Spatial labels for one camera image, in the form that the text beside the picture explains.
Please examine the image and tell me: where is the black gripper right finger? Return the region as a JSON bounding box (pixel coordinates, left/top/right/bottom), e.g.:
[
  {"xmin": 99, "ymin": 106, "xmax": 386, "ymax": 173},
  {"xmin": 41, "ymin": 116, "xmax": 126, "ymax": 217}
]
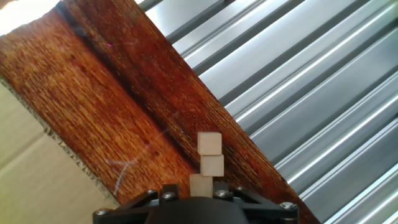
[{"xmin": 212, "ymin": 181, "xmax": 300, "ymax": 224}]

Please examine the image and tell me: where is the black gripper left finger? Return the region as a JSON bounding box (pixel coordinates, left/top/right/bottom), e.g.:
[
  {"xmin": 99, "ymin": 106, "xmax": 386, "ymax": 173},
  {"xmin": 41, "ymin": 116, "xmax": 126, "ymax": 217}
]
[{"xmin": 92, "ymin": 183, "xmax": 181, "ymax": 224}]

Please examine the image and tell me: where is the red-brown wooden board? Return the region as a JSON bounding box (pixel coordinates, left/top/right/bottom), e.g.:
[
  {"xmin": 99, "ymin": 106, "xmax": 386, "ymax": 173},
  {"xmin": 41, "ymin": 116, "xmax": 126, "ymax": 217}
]
[{"xmin": 0, "ymin": 0, "xmax": 321, "ymax": 224}]

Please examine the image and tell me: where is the brown cardboard sheet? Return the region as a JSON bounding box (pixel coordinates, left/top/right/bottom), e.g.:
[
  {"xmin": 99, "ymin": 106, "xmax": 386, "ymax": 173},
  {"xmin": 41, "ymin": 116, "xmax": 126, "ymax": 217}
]
[{"xmin": 0, "ymin": 76, "xmax": 121, "ymax": 224}]

